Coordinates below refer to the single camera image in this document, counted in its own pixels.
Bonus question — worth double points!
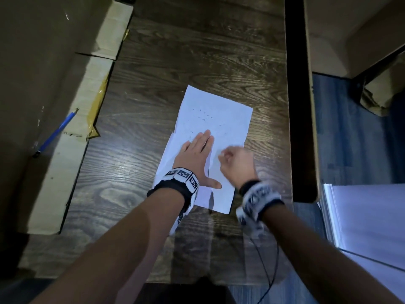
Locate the white paper sheet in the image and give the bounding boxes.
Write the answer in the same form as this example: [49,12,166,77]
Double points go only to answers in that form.
[151,84,254,215]

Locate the black white marker wristband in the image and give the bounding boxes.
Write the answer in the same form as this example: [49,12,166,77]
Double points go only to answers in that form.
[146,167,200,235]
[235,180,285,238]

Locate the person's left hand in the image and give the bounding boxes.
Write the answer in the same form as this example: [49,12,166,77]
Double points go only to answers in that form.
[172,129,223,190]

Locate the tan wooden cabinet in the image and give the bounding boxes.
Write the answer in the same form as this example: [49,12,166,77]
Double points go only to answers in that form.
[303,0,405,79]

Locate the person's right forearm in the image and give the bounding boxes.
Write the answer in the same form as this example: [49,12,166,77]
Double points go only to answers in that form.
[262,205,402,304]

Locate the person's dark trousers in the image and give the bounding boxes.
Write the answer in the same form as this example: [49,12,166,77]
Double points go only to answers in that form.
[132,277,238,304]

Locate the brown cardboard box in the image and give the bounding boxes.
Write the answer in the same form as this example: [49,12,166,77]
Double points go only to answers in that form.
[0,0,135,279]

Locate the person's right hand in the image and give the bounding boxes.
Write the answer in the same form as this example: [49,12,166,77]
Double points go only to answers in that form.
[217,146,259,189]

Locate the person's left forearm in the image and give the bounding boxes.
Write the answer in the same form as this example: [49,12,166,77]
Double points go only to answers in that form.
[31,188,186,304]

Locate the white panel with metal edge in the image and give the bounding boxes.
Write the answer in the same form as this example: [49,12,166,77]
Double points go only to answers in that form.
[318,183,405,303]

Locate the blue pencil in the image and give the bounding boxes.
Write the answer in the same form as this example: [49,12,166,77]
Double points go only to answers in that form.
[32,108,80,158]

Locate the thin black cable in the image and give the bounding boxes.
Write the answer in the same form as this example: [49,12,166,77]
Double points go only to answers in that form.
[250,236,281,304]

